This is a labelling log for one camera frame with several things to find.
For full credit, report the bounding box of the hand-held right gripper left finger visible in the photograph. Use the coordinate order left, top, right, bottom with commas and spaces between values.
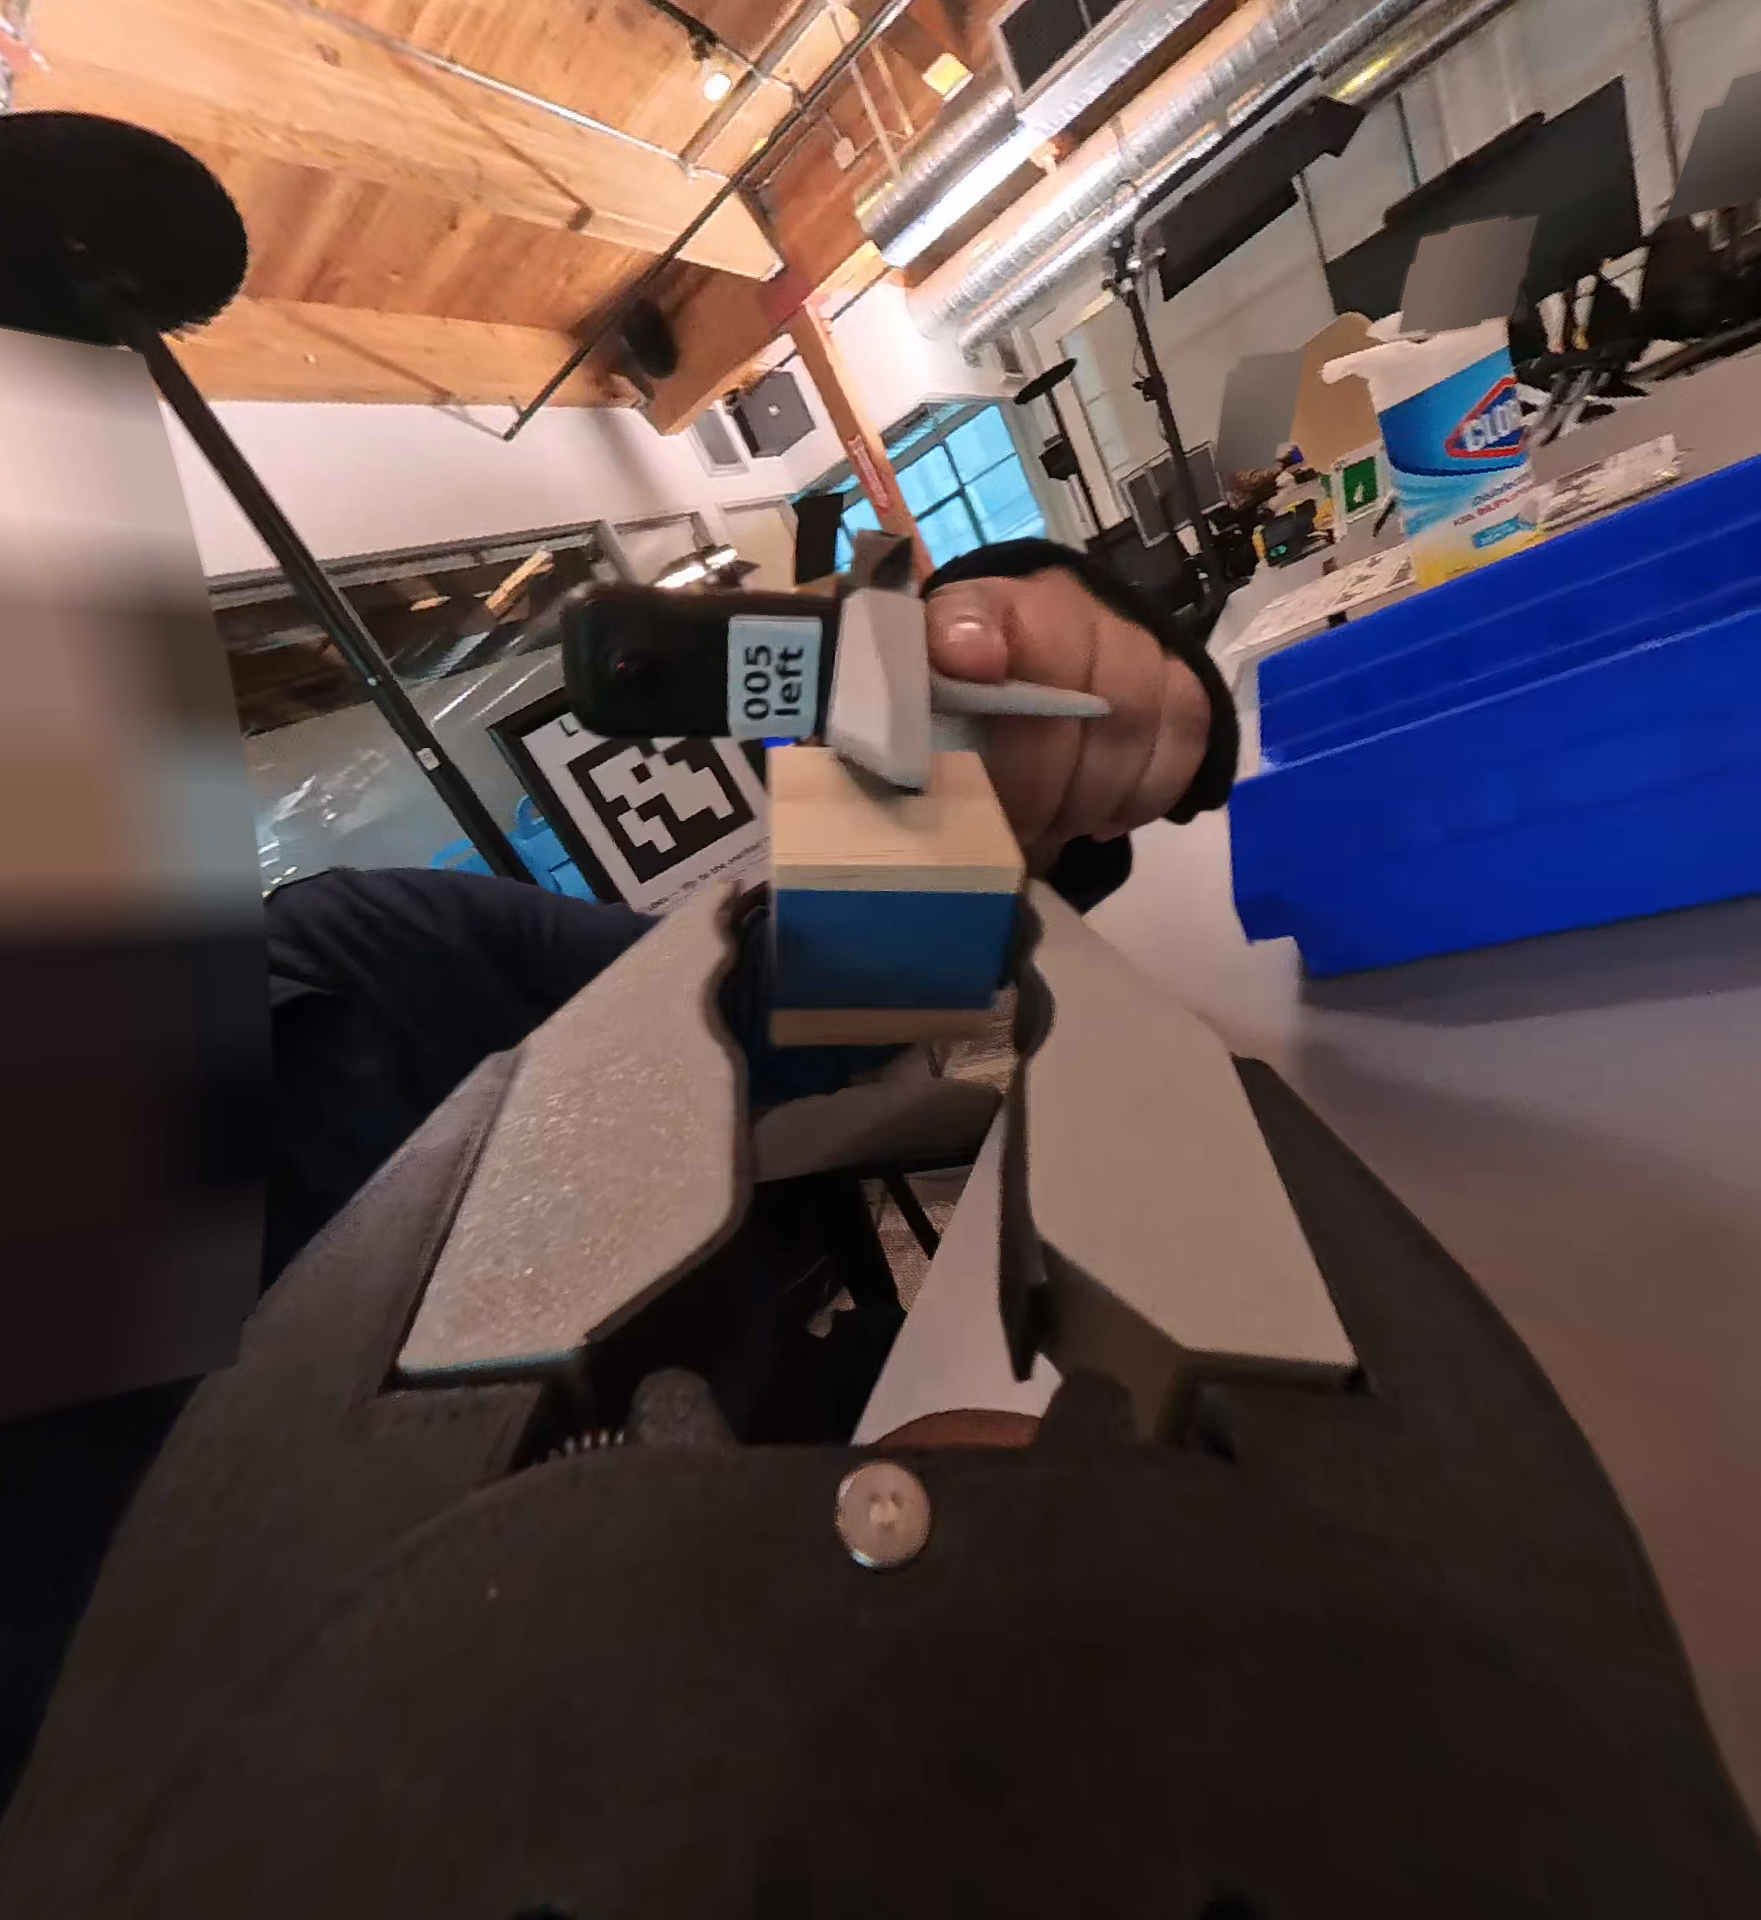
397, 882, 755, 1382

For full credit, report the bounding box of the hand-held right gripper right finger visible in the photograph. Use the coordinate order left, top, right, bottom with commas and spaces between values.
992, 877, 1359, 1427

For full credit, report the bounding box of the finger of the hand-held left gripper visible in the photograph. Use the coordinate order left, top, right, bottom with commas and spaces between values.
828, 588, 935, 797

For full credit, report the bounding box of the wooden cube with blue stripe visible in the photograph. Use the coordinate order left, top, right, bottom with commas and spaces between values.
766, 744, 1029, 1048

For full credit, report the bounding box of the blue plastic bin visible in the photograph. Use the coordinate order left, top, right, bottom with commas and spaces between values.
1228, 419, 1761, 980

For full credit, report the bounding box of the person's left hand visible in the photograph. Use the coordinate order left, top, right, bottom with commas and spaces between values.
926, 575, 1215, 880

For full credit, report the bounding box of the black white marker tag board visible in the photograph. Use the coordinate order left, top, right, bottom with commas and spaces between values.
487, 701, 781, 920

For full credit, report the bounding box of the grey office chair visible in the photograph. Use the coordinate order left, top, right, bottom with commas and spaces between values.
752, 1050, 1009, 1338

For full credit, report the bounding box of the brown cardboard box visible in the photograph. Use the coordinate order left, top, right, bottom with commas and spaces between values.
1290, 312, 1407, 474

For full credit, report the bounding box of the black studio light on stand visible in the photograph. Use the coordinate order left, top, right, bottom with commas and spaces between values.
1101, 92, 1372, 631

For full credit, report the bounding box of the white blue wipes canister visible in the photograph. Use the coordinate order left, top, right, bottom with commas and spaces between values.
1322, 314, 1546, 590

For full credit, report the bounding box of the black disc floor lamp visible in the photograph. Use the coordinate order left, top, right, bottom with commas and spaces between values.
0, 114, 536, 888

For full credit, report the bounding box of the white paper packet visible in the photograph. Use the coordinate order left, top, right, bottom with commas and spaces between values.
1532, 435, 1684, 527

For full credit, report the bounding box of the black wall speaker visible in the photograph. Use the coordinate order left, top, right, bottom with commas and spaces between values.
726, 368, 820, 462

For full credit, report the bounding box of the silver ventilation duct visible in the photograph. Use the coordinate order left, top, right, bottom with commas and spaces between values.
853, 0, 1361, 355

